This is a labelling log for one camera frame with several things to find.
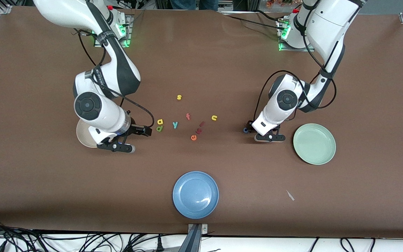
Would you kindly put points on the white paper scrap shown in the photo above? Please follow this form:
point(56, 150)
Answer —
point(290, 196)

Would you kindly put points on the blue round plate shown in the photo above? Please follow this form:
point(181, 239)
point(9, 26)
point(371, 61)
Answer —
point(195, 194)

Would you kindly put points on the beige round plate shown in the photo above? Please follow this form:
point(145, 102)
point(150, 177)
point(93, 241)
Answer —
point(82, 134)

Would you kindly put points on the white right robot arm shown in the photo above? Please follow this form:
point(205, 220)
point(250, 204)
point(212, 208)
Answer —
point(61, 12)

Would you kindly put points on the aluminium camera post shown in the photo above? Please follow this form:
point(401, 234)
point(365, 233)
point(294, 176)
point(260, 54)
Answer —
point(194, 241)

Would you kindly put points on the green round plate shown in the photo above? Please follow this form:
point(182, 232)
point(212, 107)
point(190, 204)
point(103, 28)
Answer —
point(314, 144)

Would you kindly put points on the black power plug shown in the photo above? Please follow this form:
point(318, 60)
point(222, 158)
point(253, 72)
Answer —
point(160, 245)

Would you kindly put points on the brown table cover sheet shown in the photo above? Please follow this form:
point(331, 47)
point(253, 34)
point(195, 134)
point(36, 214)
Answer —
point(222, 63)

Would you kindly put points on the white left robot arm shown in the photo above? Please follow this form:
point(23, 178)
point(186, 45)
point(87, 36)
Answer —
point(327, 21)

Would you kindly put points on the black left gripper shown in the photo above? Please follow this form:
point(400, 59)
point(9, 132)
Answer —
point(249, 125)

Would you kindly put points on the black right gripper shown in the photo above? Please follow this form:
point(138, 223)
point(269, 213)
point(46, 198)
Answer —
point(135, 129)

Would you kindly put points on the person in blue jeans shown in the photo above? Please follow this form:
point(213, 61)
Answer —
point(194, 4)

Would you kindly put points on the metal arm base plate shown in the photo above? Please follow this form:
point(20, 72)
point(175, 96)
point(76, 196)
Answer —
point(129, 35)
point(292, 50)

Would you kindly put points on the teal letter y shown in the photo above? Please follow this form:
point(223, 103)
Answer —
point(175, 124)

